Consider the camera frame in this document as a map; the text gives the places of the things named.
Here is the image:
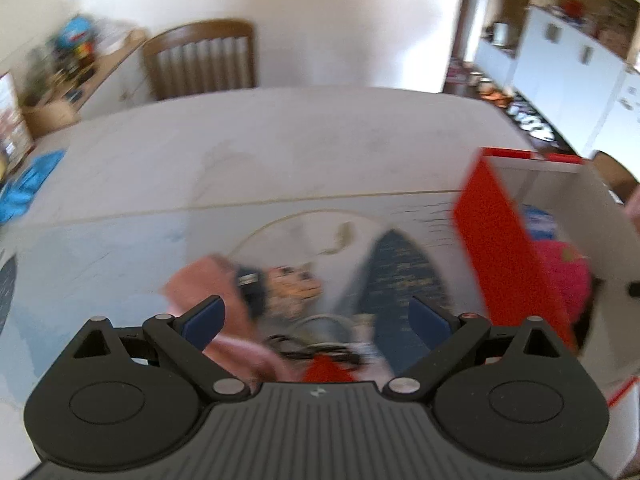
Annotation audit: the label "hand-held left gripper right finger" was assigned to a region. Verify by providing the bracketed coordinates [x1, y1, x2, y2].
[382, 297, 572, 404]

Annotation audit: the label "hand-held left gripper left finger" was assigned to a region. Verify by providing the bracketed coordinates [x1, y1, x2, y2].
[70, 296, 251, 404]

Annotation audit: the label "pink cloth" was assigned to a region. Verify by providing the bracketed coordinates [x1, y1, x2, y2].
[165, 255, 301, 384]

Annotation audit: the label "black usb cable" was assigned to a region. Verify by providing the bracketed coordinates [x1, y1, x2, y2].
[265, 332, 361, 362]

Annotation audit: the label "brown leopard scrunchie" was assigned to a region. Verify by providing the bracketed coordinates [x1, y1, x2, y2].
[267, 266, 322, 319]

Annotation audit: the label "red and white cardboard box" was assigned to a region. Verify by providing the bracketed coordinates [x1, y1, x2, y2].
[452, 146, 640, 411]

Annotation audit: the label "pink toy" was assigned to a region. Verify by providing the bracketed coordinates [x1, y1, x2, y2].
[535, 239, 594, 326]

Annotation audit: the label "blue printed packet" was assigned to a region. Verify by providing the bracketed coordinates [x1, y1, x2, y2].
[522, 204, 557, 241]

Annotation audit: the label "row of dark shoes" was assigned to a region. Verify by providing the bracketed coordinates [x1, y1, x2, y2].
[505, 97, 558, 142]

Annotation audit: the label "blue cloth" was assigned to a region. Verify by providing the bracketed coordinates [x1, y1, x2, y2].
[0, 149, 67, 226]

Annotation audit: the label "orange slippers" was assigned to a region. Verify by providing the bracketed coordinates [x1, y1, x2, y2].
[475, 82, 506, 102]

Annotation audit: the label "patterned doormat rug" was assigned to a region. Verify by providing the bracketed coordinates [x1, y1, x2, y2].
[445, 60, 476, 96]

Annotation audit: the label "small wooden box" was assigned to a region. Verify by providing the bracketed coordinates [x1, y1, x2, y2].
[20, 97, 81, 138]

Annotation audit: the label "wooden sideboard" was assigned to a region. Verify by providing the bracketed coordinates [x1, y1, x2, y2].
[20, 30, 151, 121]

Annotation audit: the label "red and white desk calendar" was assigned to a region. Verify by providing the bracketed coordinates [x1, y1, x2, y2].
[0, 72, 36, 161]

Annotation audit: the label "white hallway cabinet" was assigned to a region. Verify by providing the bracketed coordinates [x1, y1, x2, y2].
[470, 0, 640, 161]

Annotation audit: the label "wooden slat-back chair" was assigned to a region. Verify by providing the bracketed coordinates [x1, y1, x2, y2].
[142, 19, 257, 102]

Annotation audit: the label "white plastic bag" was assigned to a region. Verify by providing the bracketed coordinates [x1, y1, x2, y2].
[95, 20, 133, 53]

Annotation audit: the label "blue plastic bag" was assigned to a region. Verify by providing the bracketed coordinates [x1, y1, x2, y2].
[55, 15, 96, 46]

